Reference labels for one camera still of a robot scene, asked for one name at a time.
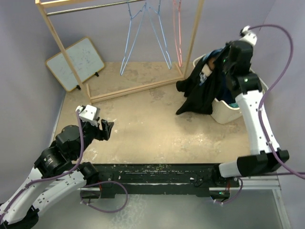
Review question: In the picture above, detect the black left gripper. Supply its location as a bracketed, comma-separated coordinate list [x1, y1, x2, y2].
[72, 112, 114, 159]

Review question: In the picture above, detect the black garment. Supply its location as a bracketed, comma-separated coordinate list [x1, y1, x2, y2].
[176, 49, 223, 115]

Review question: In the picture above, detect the pink wire hanger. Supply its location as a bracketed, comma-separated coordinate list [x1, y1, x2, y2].
[172, 0, 183, 67]

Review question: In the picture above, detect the light blue hanger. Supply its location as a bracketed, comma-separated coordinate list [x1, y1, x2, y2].
[120, 0, 146, 76]
[145, 0, 172, 69]

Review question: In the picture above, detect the navy blue t shirt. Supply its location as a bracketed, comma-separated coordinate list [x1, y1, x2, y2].
[216, 73, 236, 105]

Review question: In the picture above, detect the teal t shirt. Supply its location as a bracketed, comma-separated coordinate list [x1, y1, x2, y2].
[229, 103, 239, 108]

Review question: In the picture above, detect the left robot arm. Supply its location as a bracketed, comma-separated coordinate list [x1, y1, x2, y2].
[0, 119, 114, 229]

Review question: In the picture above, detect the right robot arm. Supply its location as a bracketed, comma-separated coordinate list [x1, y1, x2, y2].
[212, 41, 289, 187]

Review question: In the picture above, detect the cream perforated laundry basket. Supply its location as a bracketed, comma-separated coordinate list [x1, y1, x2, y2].
[193, 54, 269, 124]

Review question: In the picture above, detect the wooden clothes rack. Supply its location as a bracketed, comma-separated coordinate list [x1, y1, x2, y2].
[35, 0, 204, 104]

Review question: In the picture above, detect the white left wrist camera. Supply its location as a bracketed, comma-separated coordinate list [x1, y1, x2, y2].
[75, 104, 100, 127]

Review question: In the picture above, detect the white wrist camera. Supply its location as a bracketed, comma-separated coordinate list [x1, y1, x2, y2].
[239, 25, 257, 47]
[75, 104, 100, 127]

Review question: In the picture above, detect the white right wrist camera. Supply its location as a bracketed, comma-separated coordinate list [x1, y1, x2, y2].
[239, 25, 257, 47]

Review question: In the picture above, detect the small whiteboard yellow frame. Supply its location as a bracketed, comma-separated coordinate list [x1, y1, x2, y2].
[45, 37, 105, 92]

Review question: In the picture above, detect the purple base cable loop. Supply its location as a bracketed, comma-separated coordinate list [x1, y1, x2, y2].
[80, 180, 128, 213]

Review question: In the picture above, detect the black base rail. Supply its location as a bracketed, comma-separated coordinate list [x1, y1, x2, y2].
[47, 163, 265, 198]

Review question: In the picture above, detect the aluminium frame rail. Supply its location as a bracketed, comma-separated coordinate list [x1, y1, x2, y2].
[16, 167, 294, 229]

